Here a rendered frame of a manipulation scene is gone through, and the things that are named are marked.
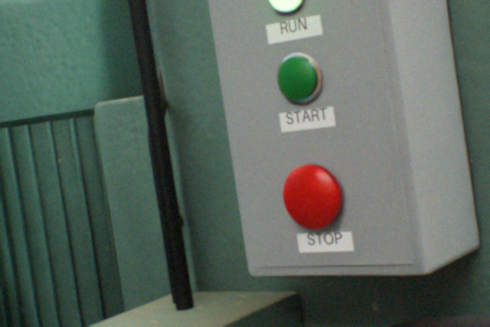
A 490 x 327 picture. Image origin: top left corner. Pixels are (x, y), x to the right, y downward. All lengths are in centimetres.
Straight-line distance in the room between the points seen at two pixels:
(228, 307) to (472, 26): 19
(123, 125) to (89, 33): 8
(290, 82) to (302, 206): 6
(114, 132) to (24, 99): 8
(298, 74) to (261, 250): 9
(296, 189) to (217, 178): 12
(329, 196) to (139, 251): 25
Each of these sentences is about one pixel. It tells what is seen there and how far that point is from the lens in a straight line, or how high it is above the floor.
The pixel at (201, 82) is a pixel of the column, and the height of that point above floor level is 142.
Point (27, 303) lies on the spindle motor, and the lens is 77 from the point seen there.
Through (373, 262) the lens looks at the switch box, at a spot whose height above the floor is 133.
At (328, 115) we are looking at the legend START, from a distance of 47.
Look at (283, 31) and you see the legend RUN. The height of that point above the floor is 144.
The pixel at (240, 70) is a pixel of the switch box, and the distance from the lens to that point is 50.
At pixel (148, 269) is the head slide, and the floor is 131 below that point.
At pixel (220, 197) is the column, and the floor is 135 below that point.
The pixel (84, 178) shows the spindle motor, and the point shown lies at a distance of 74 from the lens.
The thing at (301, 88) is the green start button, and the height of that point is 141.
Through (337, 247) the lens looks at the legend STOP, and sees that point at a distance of 48.
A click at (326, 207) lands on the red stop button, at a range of 47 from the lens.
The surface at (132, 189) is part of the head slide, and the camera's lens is 69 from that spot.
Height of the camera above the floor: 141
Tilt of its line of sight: 3 degrees down
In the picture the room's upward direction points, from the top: 9 degrees counter-clockwise
